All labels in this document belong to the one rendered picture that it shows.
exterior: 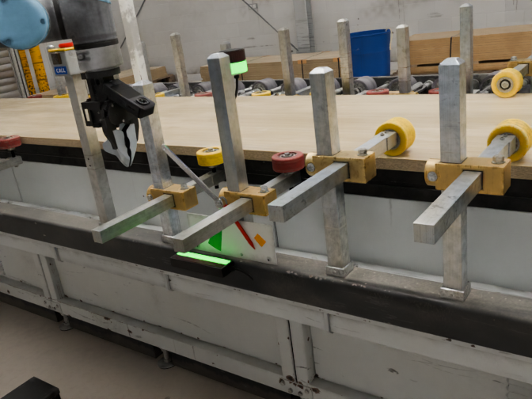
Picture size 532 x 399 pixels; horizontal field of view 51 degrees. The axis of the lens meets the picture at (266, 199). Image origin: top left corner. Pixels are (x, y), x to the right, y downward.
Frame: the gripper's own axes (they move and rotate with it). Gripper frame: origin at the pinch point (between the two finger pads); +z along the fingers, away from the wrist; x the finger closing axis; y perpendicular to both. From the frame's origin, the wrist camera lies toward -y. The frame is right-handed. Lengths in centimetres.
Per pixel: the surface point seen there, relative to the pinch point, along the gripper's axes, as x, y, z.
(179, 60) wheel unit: -126, 97, -5
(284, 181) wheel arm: -27.4, -21.4, 12.9
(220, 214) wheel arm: -3.8, -20.0, 12.2
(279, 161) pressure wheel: -28.2, -20.2, 8.0
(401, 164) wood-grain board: -35, -48, 10
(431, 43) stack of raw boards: -591, 128, 52
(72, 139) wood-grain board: -38, 72, 8
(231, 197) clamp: -14.0, -15.3, 12.5
